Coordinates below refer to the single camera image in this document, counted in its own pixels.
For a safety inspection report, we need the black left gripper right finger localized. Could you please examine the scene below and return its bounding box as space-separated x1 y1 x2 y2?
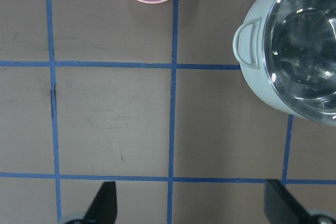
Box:
264 179 314 224

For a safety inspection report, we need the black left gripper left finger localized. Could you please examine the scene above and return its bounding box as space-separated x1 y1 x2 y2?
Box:
83 182 117 224

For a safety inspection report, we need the glass pot lid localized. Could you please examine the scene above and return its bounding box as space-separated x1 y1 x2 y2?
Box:
263 0 335 125

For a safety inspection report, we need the pale green electric pot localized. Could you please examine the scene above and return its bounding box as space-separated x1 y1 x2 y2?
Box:
233 0 304 118

